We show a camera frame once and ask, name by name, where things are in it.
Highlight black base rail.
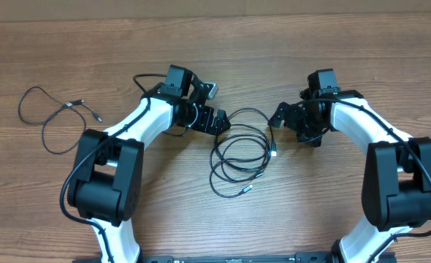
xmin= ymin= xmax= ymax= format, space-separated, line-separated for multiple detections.
xmin=72 ymin=251 xmax=333 ymax=263

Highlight black cable silver plugs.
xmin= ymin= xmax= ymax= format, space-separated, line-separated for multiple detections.
xmin=209 ymin=157 xmax=270 ymax=199

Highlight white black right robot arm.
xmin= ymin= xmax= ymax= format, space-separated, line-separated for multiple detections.
xmin=268 ymin=69 xmax=431 ymax=263

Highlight black cable bundle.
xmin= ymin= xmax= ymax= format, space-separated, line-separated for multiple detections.
xmin=213 ymin=107 xmax=278 ymax=174

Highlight thin black cable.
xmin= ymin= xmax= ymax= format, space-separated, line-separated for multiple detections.
xmin=17 ymin=85 xmax=103 ymax=156

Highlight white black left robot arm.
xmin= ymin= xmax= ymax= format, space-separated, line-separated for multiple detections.
xmin=59 ymin=65 xmax=231 ymax=262

